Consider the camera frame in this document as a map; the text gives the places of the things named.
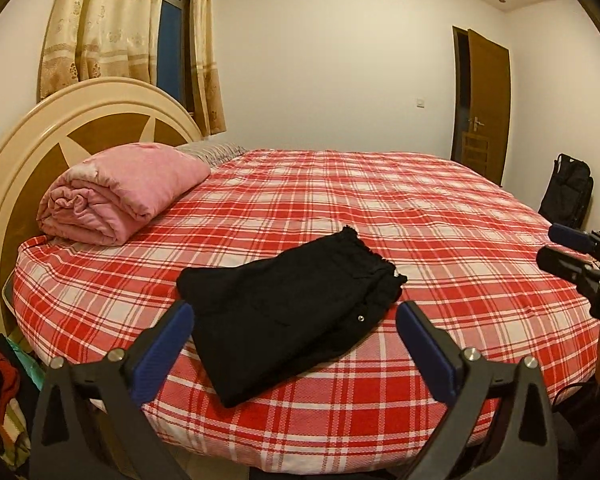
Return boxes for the pink rolled blanket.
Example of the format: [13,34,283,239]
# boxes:
[36,143,211,246]

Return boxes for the cream wooden headboard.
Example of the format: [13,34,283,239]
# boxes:
[0,77,202,334]

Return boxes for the striped pillow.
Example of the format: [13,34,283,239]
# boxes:
[176,141,247,168]

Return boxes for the dark window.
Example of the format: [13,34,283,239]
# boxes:
[157,0,194,112]

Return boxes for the red plaid bed sheet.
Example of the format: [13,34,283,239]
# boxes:
[14,150,598,474]

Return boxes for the left beige curtain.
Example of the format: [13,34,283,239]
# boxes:
[38,0,162,100]

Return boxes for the black pants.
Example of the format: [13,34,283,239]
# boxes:
[176,226,407,408]

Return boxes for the brown wooden door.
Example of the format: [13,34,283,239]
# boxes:
[451,27,512,185]

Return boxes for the pile of clothes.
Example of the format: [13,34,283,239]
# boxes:
[0,335,44,479]

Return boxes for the wooden chair by door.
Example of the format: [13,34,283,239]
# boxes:
[460,132,489,177]

